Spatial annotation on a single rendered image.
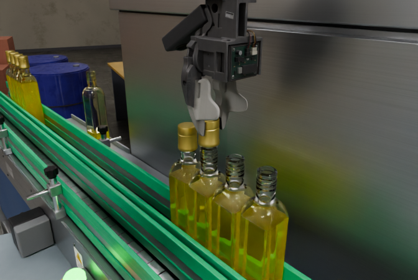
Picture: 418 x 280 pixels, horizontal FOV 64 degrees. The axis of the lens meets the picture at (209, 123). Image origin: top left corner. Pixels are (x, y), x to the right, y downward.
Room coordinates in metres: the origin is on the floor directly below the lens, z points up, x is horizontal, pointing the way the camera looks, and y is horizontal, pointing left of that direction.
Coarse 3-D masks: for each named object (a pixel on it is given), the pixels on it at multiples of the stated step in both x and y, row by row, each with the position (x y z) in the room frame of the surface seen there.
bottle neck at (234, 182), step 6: (228, 156) 0.47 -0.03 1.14; (234, 156) 0.47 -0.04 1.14; (240, 156) 0.47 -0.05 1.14; (228, 162) 0.45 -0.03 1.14; (234, 162) 0.45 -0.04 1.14; (240, 162) 0.45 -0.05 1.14; (228, 168) 0.45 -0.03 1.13; (234, 168) 0.45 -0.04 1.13; (240, 168) 0.45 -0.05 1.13; (228, 174) 0.45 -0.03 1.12; (234, 174) 0.45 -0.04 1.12; (240, 174) 0.45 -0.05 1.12; (228, 180) 0.45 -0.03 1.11; (234, 180) 0.45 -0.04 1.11; (240, 180) 0.45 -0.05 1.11; (228, 186) 0.45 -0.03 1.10; (234, 186) 0.45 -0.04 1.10; (240, 186) 0.45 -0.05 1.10
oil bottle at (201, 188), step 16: (192, 176) 0.50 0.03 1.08; (208, 176) 0.49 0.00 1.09; (224, 176) 0.50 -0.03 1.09; (192, 192) 0.49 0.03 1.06; (208, 192) 0.47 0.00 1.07; (192, 208) 0.49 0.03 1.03; (208, 208) 0.47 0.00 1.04; (192, 224) 0.49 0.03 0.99; (208, 224) 0.47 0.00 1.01; (208, 240) 0.47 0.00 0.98
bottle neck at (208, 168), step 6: (204, 150) 0.49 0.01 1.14; (210, 150) 0.49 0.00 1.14; (216, 150) 0.50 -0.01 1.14; (204, 156) 0.49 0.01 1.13; (210, 156) 0.49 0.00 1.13; (216, 156) 0.50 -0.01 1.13; (204, 162) 0.49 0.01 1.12; (210, 162) 0.49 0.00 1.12; (216, 162) 0.50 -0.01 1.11; (204, 168) 0.49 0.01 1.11; (210, 168) 0.49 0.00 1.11; (216, 168) 0.50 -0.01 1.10; (204, 174) 0.49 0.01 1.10; (210, 174) 0.49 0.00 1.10
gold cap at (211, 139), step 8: (208, 120) 0.49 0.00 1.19; (216, 120) 0.49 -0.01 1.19; (208, 128) 0.49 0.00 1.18; (216, 128) 0.49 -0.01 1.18; (200, 136) 0.49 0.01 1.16; (208, 136) 0.49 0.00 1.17; (216, 136) 0.49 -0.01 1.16; (200, 144) 0.49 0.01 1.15; (208, 144) 0.49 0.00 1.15; (216, 144) 0.49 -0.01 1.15
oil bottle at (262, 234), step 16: (256, 208) 0.41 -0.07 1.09; (272, 208) 0.40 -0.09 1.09; (240, 224) 0.42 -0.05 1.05; (256, 224) 0.40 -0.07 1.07; (272, 224) 0.39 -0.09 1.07; (240, 240) 0.42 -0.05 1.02; (256, 240) 0.40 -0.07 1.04; (272, 240) 0.39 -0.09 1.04; (240, 256) 0.42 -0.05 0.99; (256, 256) 0.39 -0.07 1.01; (272, 256) 0.39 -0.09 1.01; (240, 272) 0.42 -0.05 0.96; (256, 272) 0.39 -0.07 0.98; (272, 272) 0.40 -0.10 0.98
